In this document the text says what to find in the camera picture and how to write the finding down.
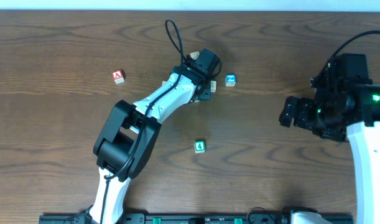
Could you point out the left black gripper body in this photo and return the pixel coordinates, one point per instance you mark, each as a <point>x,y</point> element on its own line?
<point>204,92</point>

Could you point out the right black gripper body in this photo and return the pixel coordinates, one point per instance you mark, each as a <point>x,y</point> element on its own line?
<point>300,112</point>

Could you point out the blue number 2 block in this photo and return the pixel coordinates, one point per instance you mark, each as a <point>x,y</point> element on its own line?
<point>230,80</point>

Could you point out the red letter A block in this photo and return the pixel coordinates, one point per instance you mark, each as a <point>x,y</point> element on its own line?
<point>118,76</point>

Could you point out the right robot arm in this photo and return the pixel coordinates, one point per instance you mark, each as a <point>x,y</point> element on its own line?
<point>348,112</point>

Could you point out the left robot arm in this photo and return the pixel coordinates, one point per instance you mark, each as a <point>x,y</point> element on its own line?
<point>128,136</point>

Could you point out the wooden block centre right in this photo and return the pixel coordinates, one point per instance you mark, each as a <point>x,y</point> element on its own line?
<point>213,86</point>

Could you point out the plain wooden block top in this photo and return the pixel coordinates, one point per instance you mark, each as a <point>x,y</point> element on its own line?
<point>194,55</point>

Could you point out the green tree picture block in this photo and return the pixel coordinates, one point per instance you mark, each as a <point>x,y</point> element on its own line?
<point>200,147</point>

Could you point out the black mounting rail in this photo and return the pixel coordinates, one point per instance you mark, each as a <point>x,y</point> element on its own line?
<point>139,218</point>

